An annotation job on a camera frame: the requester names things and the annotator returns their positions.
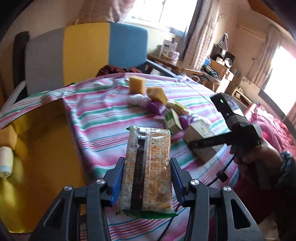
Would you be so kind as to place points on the small green white box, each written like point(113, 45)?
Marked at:
point(172, 121)

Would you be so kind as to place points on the striped bed sheet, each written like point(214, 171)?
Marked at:
point(101, 114)

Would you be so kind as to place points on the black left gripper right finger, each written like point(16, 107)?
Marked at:
point(233, 220)

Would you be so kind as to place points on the white tissue roll in box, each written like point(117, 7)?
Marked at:
point(6, 162)

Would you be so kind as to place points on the orange cracker packet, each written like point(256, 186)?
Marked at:
point(146, 189)

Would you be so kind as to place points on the right hand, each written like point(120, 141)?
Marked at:
point(263, 162)

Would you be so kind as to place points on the white ointment box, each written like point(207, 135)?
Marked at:
point(199, 131)

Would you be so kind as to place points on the wooden desk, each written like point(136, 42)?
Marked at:
point(175, 68)

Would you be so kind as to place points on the grey yellow blue chair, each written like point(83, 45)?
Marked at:
point(76, 53)

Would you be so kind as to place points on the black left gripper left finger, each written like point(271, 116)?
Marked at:
point(62, 219)

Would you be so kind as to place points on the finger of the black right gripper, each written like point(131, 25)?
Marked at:
point(211, 141)

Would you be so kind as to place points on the yellow sponge block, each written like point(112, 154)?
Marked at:
point(157, 94)
point(136, 85)

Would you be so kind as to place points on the cluttered wooden shelf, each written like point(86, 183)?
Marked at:
point(228, 77)

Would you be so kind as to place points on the white plastic roll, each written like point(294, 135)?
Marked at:
point(138, 100)

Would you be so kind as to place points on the pink floral blanket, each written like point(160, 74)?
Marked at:
point(273, 129)

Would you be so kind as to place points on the patterned curtain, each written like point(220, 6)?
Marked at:
point(201, 36)

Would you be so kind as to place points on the gold storage box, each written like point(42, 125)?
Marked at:
point(45, 160)

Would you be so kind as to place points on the weidan bread packet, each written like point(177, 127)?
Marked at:
point(177, 107)

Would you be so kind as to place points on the purple snack packet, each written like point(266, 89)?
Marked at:
point(185, 121)
point(156, 108)

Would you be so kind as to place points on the dark red cloth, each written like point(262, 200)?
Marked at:
point(111, 69)

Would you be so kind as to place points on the white carton on desk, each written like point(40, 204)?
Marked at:
point(167, 49)

